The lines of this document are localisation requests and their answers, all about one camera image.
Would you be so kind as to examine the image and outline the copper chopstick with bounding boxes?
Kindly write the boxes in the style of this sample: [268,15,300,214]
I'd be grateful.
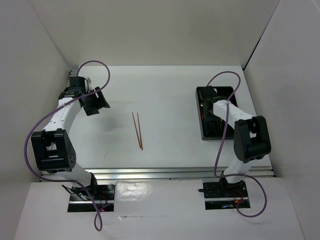
[131,112,143,150]
[136,113,144,151]

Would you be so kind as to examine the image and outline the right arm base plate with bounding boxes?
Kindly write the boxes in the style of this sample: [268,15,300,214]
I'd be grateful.
[198,181,251,210]

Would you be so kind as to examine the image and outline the black cutlery tray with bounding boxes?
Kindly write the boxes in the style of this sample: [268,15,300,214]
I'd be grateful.
[195,85,234,141]

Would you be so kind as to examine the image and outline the aluminium table rail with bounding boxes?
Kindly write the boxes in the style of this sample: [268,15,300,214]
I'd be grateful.
[39,166,276,182]

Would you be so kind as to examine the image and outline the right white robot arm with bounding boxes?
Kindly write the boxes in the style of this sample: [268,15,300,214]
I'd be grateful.
[197,86,272,196]

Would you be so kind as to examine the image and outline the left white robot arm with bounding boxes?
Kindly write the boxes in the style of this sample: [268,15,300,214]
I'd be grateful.
[31,76,109,200]

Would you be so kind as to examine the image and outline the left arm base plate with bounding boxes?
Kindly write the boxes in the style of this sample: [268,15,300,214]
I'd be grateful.
[67,181,117,213]

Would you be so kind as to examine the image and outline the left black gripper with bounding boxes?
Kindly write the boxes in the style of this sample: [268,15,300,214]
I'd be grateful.
[82,86,110,116]

